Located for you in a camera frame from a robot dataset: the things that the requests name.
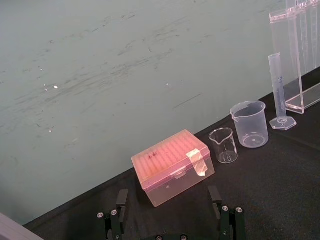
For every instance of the large translucent plastic beaker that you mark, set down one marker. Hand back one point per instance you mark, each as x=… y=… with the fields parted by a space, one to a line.
x=251 y=125

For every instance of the black table cloth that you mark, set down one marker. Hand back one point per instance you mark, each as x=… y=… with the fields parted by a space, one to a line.
x=262 y=187

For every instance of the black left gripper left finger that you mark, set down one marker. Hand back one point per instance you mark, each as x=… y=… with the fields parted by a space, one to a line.
x=117 y=217

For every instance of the pink pipette tip box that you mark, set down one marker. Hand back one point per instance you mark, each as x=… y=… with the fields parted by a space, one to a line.
x=172 y=166

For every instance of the clear plastic graduated cylinder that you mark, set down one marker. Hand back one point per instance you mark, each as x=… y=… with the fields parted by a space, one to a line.
x=280 y=95

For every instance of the clear acrylic rack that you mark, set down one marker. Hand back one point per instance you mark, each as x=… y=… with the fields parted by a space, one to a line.
x=297 y=62

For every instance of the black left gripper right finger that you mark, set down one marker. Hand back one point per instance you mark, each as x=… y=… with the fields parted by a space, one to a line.
x=226 y=220

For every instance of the grey camera bracket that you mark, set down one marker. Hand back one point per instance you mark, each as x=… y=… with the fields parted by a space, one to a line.
x=12 y=228

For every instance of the small clear glass beaker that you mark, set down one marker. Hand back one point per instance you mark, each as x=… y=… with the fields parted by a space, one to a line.
x=223 y=146

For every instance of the pale tape strip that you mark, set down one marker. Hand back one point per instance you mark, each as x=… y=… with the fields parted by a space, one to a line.
x=198 y=162

